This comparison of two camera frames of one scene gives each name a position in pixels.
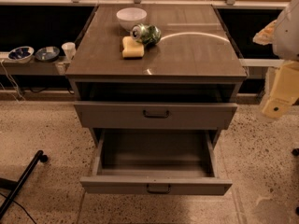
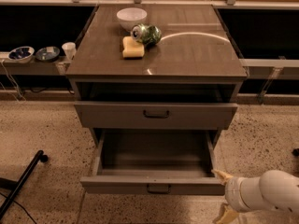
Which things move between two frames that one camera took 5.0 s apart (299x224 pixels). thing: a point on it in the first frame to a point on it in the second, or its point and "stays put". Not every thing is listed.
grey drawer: [155, 161] stays put
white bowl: [131, 17] stays put
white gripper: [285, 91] to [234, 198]
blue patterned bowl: [21, 54] stays put
